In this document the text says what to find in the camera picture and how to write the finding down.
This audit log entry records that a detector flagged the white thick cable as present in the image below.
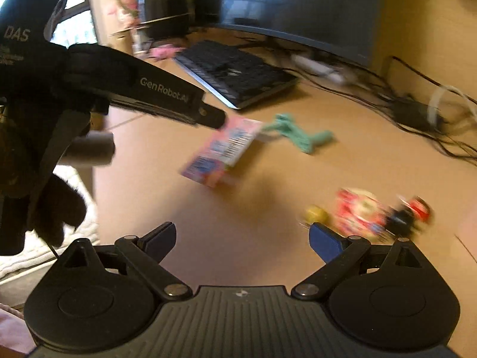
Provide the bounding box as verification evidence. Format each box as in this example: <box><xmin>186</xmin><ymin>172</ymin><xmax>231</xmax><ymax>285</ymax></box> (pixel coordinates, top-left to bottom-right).
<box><xmin>427</xmin><ymin>84</ymin><xmax>477</xmax><ymax>128</ymax></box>

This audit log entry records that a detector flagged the green plastic crank handle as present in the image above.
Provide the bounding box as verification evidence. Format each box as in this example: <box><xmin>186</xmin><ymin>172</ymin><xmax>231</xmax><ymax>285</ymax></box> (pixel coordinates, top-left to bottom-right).
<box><xmin>261</xmin><ymin>114</ymin><xmax>334</xmax><ymax>154</ymax></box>

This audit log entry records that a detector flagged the black speaker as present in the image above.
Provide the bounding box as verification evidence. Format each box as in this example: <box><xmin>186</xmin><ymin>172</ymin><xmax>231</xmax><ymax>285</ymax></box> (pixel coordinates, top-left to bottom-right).
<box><xmin>137</xmin><ymin>0</ymin><xmax>222</xmax><ymax>41</ymax></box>

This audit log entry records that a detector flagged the pink small toy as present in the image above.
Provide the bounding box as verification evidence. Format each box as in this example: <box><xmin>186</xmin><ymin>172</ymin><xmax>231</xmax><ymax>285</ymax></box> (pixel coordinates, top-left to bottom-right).
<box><xmin>148</xmin><ymin>44</ymin><xmax>184</xmax><ymax>61</ymax></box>

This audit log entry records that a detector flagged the black cable bundle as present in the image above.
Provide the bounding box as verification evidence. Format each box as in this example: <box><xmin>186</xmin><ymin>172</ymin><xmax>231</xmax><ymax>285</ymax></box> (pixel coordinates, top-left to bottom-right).
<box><xmin>238</xmin><ymin>33</ymin><xmax>477</xmax><ymax>168</ymax></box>

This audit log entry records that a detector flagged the black power adapter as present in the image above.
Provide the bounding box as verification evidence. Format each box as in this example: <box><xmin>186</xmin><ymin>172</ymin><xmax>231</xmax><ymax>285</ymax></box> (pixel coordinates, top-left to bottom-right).
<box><xmin>390</xmin><ymin>99</ymin><xmax>445</xmax><ymax>132</ymax></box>

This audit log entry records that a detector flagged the black keyboard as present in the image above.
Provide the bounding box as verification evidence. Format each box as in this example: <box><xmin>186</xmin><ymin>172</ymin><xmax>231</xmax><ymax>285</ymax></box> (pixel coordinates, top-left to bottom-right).
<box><xmin>175</xmin><ymin>41</ymin><xmax>298</xmax><ymax>111</ymax></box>

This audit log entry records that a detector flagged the curved monitor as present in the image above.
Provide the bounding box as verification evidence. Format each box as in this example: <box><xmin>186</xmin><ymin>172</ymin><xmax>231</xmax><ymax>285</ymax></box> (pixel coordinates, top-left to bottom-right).
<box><xmin>218</xmin><ymin>0</ymin><xmax>380</xmax><ymax>66</ymax></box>

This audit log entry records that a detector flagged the red black doll keychain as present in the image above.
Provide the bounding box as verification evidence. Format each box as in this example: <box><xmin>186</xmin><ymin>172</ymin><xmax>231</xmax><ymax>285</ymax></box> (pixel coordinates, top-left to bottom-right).
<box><xmin>384</xmin><ymin>196</ymin><xmax>433</xmax><ymax>237</ymax></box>

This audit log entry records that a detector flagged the yellow small toy charm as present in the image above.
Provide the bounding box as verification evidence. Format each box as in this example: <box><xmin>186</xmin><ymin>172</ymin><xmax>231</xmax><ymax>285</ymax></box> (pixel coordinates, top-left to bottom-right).
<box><xmin>299</xmin><ymin>204</ymin><xmax>330</xmax><ymax>228</ymax></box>

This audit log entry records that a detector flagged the black gloved left hand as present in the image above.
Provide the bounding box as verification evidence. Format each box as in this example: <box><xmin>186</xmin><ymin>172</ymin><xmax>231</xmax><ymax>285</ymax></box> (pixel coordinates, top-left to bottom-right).
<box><xmin>31</xmin><ymin>175</ymin><xmax>86</xmax><ymax>247</ymax></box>

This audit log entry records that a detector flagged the red toy camera keychain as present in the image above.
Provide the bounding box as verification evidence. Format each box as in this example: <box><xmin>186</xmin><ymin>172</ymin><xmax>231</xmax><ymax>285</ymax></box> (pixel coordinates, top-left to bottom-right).
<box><xmin>333</xmin><ymin>188</ymin><xmax>388</xmax><ymax>243</ymax></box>

